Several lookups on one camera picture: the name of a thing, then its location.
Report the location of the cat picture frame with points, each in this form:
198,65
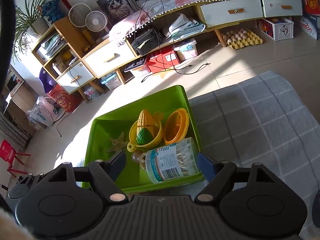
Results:
116,10

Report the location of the yellow toy pot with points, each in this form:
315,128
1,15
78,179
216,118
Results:
134,146

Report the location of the clear storage box blue lid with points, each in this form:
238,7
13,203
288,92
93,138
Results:
111,81

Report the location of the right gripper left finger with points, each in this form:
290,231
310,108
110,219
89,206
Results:
103,177

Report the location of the brown toy starfish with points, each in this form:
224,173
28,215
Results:
117,144

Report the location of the black bag on shelf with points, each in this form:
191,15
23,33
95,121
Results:
147,41

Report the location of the clear cotton swab jar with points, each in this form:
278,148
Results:
173,161

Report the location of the pink lace cloth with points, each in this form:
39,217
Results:
139,19

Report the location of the potted green plant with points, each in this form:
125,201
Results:
24,21

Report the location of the wooden tv cabinet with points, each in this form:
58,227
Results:
76,63

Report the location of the red storage box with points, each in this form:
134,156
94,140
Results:
162,59

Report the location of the white plastic bag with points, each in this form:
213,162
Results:
43,112

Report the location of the white fan grille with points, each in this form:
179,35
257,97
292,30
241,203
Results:
78,13

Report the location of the red plastic chair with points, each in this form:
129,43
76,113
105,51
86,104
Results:
9,154

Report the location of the yellow egg tray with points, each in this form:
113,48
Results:
238,39

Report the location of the white toy crate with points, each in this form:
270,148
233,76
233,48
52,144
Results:
276,28

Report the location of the green plastic bin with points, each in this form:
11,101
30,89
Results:
133,179

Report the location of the white desk fan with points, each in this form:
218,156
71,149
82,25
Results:
96,21

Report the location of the red paper bag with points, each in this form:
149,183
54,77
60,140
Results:
69,102

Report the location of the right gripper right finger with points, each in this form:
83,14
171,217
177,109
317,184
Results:
212,173

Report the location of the grey checked tablecloth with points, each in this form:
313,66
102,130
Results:
264,145

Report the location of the yellow toy corn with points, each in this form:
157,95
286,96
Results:
145,128

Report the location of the orange toy bowl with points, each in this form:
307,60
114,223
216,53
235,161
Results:
176,126

